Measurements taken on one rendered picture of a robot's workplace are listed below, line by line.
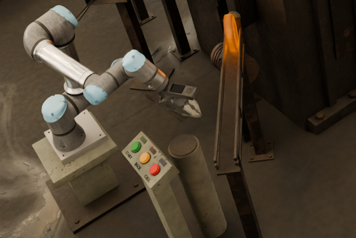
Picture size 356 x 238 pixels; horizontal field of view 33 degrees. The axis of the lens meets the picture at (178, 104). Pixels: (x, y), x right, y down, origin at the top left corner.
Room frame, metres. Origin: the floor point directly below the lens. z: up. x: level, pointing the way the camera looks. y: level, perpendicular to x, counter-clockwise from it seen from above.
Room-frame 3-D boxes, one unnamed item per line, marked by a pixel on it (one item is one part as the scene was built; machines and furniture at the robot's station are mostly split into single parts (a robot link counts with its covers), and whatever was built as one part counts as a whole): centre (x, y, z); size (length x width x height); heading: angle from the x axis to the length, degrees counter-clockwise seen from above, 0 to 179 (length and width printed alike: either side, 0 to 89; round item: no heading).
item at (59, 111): (2.10, 0.51, 0.50); 0.13 x 0.12 x 0.14; 125
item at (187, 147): (1.62, 0.03, 0.26); 0.12 x 0.12 x 0.52
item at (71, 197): (2.10, 0.52, 0.13); 0.40 x 0.40 x 0.26; 17
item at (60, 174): (2.10, 0.52, 0.28); 0.32 x 0.32 x 0.04; 17
